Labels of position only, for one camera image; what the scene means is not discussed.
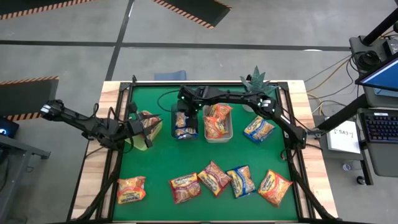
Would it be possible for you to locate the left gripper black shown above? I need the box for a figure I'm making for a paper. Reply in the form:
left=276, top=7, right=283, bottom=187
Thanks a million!
left=126, top=101, right=164, bottom=149

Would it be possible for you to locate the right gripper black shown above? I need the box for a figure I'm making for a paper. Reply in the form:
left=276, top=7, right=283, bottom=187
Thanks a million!
left=177, top=86, right=208, bottom=125

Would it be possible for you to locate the blue Maruchan noodle packet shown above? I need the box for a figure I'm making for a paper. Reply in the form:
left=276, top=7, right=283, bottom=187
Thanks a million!
left=243, top=115, right=276, bottom=143
left=174, top=126, right=199, bottom=140
left=226, top=165, right=256, bottom=199
left=175, top=111, right=187, bottom=129

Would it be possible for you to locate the red Maruchan noodle packet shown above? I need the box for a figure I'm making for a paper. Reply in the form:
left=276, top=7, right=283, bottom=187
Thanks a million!
left=138, top=110, right=161, bottom=141
left=169, top=172, right=202, bottom=205
left=197, top=161, right=233, bottom=198

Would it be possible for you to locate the dark green plastic bin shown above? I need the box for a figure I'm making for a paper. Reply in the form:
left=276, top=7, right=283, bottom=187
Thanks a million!
left=170, top=102, right=200, bottom=141

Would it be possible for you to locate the yellow-green plastic bin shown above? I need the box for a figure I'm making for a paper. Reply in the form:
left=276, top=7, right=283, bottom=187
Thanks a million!
left=124, top=110, right=163, bottom=152

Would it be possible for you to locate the white plastic bin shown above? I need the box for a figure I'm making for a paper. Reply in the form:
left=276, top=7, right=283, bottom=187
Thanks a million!
left=201, top=102, right=234, bottom=144

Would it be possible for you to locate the green snake plant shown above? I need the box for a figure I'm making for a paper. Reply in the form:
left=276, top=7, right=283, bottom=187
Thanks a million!
left=239, top=65, right=280, bottom=94

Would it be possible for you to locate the green felt mat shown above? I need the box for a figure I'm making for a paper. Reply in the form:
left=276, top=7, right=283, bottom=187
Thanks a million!
left=112, top=83, right=299, bottom=222

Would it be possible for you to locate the black hazard-striped floor mat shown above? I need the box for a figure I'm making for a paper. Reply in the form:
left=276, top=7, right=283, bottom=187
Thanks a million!
left=0, top=75, right=60, bottom=122
left=151, top=0, right=233, bottom=30
left=0, top=0, right=94, bottom=21

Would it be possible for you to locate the grey metal stand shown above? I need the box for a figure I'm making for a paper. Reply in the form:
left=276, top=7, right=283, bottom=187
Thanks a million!
left=0, top=134, right=52, bottom=224

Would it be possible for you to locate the black device with blue light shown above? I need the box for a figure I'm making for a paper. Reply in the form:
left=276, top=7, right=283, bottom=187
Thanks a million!
left=0, top=116, right=20, bottom=139

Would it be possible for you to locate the black diagonal support bar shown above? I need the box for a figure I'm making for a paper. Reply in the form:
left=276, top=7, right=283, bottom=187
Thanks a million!
left=316, top=93, right=370, bottom=132

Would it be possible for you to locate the white paper sign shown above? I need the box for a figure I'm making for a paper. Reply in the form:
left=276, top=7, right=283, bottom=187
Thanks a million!
left=325, top=119, right=362, bottom=155

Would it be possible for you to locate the black keyboard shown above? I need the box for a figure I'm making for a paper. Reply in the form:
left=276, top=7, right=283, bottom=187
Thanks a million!
left=361, top=111, right=398, bottom=144

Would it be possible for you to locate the computer monitor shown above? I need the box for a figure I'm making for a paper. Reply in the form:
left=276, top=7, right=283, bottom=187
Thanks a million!
left=354, top=55, right=398, bottom=93

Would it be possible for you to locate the grey computer cart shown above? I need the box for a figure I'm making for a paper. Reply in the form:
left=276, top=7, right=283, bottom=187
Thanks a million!
left=348, top=34, right=398, bottom=187

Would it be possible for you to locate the black round pole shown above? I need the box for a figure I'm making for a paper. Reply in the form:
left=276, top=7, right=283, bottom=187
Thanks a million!
left=361, top=6, right=398, bottom=47

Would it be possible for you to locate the black aluminium table frame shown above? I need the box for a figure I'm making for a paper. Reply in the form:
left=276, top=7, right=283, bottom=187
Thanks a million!
left=67, top=74, right=338, bottom=224

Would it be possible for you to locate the coiled black cable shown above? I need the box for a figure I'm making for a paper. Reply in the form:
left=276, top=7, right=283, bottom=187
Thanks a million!
left=355, top=49, right=382, bottom=72

